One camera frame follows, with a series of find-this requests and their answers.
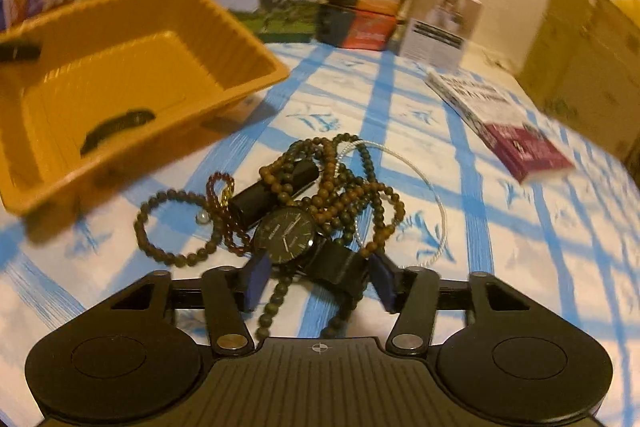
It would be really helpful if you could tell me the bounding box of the brown wooden bead necklace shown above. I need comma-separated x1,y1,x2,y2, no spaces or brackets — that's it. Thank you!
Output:
257,134,407,259

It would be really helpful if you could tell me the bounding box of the open brown cardboard box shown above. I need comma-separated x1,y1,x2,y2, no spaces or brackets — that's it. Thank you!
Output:
515,0,640,160

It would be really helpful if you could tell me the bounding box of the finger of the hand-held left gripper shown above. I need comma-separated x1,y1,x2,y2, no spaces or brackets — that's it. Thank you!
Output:
0,41,42,64

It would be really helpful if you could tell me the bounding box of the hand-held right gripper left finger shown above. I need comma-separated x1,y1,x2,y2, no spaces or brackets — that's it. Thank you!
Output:
82,252,273,359

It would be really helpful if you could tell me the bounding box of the black wristwatch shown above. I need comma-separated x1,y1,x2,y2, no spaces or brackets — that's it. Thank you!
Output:
250,207,373,300

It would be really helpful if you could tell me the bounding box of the small dark bead bracelet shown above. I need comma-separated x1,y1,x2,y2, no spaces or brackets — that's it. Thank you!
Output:
134,188,223,269

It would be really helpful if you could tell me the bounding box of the white and maroon book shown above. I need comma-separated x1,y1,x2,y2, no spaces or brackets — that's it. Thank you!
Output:
426,69,577,184

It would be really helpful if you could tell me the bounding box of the thin white twisted necklace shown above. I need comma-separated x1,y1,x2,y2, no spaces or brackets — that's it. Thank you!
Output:
332,138,449,267

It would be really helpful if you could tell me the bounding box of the yellow plastic tray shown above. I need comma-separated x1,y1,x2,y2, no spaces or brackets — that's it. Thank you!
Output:
0,0,292,219

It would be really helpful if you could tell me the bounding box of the small white product box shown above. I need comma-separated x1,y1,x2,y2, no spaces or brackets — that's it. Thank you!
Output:
399,0,484,70

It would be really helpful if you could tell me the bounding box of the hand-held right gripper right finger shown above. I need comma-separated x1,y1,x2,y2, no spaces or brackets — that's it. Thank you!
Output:
369,252,556,356

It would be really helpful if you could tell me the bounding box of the blue checked white cloth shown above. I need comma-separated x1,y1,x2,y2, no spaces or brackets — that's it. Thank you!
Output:
0,38,640,388

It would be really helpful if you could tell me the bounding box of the red amber bead bracelet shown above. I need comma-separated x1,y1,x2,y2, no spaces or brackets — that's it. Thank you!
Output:
206,173,251,258

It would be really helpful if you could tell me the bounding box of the black curved object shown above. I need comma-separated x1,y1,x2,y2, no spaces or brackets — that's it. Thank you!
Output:
80,107,157,156

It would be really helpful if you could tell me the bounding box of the black cylindrical tube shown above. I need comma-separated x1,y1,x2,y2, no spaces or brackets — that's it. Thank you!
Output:
226,159,321,228

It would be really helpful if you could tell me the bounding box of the black red instant noodle bowl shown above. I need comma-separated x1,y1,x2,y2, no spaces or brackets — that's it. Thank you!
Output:
315,4,401,52

